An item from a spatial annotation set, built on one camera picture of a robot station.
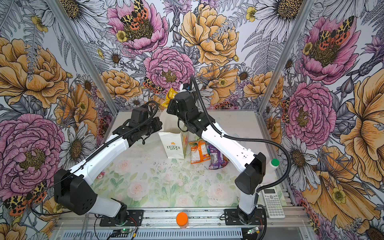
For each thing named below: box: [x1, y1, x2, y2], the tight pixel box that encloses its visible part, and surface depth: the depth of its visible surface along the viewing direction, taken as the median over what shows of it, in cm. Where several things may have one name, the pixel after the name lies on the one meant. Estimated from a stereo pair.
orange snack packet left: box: [189, 140, 211, 165], surface depth 94 cm
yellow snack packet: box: [161, 88, 178, 109], surface depth 71 cm
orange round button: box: [176, 212, 189, 226], surface depth 69 cm
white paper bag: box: [157, 108, 189, 160], surface depth 83 cm
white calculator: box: [261, 188, 286, 219], surface depth 78 cm
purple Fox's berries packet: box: [206, 143, 230, 170], surface depth 91 cm
